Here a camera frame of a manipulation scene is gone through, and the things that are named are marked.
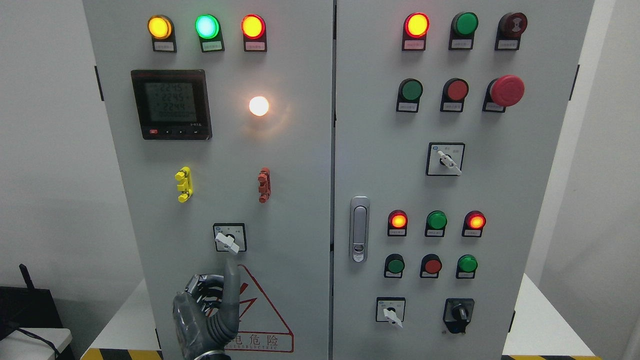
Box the red indicator light right top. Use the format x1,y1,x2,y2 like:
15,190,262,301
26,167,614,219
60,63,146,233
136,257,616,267
404,12,430,39

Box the black rotary selector knob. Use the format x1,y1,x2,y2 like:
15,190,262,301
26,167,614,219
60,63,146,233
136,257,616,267
442,298,475,334

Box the white rotary switch right lower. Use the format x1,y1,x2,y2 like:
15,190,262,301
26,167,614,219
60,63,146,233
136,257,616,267
375,296,406,329

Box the lit red light lower left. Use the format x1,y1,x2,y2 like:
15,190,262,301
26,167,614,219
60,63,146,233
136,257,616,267
388,209,409,230

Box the lit green indicator light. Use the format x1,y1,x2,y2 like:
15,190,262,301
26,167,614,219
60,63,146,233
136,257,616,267
194,13,220,40

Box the white box lower left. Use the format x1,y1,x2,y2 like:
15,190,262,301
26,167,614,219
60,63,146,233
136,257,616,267
0,328,73,360

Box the red electrical warning sticker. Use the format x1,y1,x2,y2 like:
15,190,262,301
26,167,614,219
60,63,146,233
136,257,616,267
225,264,295,353

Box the yellow terminal connector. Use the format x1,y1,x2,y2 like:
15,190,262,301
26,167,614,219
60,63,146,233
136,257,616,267
174,166,194,203

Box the red emergency stop button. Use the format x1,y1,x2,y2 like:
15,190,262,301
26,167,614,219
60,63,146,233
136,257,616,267
488,74,526,107

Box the red terminal connector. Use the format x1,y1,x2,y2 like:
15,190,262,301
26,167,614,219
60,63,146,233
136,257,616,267
257,167,272,204

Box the black cable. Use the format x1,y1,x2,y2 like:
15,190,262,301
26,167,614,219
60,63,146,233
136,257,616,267
0,317,63,360

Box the white rotary switch right upper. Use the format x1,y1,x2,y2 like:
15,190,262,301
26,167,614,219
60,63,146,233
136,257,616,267
425,142,466,176

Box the black digital power meter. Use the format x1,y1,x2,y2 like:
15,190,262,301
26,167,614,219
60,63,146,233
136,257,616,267
130,69,213,141

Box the green push button lower left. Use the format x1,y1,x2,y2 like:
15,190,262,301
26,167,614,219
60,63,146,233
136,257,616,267
383,253,406,278

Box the lit red light lower right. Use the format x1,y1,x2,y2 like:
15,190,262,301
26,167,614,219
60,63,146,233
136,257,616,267
464,210,487,231

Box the red indicator light left door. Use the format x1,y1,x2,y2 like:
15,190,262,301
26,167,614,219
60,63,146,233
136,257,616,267
241,13,266,40

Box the green push button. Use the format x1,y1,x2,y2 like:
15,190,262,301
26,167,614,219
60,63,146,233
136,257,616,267
457,254,479,274
383,253,406,278
398,78,424,101

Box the red push button upper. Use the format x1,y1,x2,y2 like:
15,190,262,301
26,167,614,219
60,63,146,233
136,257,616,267
443,78,469,102

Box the red push button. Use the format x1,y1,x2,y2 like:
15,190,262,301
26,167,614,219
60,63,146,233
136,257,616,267
443,78,469,102
420,254,442,279

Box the red push button lower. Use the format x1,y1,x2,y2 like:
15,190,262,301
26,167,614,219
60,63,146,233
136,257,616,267
420,254,442,279

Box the white rotary switch door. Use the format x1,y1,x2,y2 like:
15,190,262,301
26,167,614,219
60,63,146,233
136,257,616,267
212,222,247,255

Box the black device with antenna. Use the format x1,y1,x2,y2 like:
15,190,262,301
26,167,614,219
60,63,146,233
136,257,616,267
0,264,64,340

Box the dark red buzzer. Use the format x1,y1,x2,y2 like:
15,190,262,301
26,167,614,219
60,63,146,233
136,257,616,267
498,12,528,39

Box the green push button upper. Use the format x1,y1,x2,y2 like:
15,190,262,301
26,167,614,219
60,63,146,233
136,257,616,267
398,78,424,101

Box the grey electrical cabinet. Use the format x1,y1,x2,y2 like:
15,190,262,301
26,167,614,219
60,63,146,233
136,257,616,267
83,0,594,360

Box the yellow indicator light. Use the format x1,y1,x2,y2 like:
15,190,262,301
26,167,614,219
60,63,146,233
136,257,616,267
147,14,174,40

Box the green indicator light top right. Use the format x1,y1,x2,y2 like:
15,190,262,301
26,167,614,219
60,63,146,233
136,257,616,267
451,11,479,37

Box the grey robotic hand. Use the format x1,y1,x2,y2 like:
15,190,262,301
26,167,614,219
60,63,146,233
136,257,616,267
173,257,241,360

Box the silver door latch handle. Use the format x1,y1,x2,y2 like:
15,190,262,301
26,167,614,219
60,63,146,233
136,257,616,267
349,196,370,264

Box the white rotary switch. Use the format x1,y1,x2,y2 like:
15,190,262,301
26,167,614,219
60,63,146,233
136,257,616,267
425,142,466,176
375,296,406,329

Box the lit red light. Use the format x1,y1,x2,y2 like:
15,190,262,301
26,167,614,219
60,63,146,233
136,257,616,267
388,209,409,230
464,210,487,231

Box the green indicator light lower middle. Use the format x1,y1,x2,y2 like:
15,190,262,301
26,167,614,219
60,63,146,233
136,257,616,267
426,210,448,231

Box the clear white indicator lamp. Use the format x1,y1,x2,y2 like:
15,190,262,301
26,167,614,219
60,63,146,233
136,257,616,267
248,96,270,117

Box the green push button lower right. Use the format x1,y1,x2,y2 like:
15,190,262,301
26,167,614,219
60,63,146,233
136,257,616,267
457,254,479,274

